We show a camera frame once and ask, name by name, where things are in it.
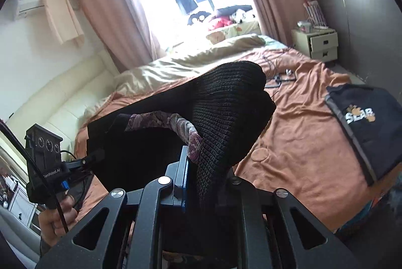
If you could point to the beige hanging towel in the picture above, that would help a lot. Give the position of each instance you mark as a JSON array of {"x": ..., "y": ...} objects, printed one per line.
[{"x": 61, "y": 17}]

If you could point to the grey wardrobe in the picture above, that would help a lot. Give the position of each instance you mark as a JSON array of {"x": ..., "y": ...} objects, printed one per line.
[{"x": 361, "y": 20}]

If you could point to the white plastic clip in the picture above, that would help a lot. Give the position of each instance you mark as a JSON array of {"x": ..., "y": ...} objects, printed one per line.
[{"x": 287, "y": 71}]

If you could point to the white air conditioner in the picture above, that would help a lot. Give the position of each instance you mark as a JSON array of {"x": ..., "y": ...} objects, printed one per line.
[{"x": 26, "y": 3}]

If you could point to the black knit garment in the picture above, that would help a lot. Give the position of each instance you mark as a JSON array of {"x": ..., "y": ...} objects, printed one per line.
[{"x": 226, "y": 105}]

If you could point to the red white striped box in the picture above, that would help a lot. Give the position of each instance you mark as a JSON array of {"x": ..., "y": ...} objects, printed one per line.
[{"x": 315, "y": 14}]

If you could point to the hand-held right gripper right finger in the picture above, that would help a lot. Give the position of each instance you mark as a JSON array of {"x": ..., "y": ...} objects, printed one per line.
[{"x": 245, "y": 193}]

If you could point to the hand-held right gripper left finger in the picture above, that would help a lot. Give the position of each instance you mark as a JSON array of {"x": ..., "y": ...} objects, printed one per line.
[{"x": 183, "y": 181}]

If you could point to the white nightstand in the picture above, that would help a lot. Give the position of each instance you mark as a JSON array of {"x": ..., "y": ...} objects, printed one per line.
[{"x": 323, "y": 42}]

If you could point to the orange blanket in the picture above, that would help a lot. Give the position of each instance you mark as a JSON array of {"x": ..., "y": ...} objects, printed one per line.
[{"x": 298, "y": 146}]

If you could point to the white cabinet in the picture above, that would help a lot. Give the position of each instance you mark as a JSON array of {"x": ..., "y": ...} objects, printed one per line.
[{"x": 22, "y": 206}]

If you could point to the colourful printed cloth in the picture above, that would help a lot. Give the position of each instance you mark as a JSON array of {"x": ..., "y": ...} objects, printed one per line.
[{"x": 377, "y": 196}]

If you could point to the beige duvet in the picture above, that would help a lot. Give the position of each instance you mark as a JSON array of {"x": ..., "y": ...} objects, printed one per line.
[{"x": 176, "y": 64}]

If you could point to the folded navy printed t-shirt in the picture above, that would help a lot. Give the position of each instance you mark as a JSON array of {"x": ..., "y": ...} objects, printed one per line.
[{"x": 377, "y": 137}]

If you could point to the person's left hand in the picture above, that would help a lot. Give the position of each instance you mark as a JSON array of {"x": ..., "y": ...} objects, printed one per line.
[{"x": 50, "y": 223}]

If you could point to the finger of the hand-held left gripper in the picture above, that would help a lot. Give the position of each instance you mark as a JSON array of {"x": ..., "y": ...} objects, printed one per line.
[
  {"x": 94, "y": 157},
  {"x": 65, "y": 184}
]

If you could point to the cream leather headboard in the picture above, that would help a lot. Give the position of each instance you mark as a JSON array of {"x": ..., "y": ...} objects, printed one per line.
[{"x": 62, "y": 99}]

